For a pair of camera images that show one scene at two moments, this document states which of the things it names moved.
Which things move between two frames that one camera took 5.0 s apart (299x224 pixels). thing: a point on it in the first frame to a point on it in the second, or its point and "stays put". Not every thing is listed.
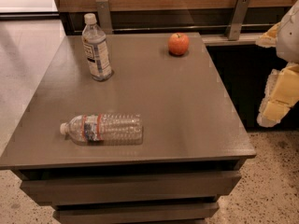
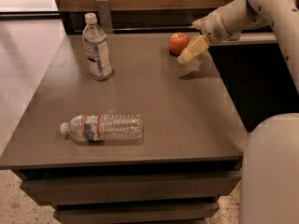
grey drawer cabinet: [194, 150] stays put
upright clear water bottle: [96, 49] stays put
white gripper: [290, 37] to [212, 27]
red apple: [177, 44] stays put
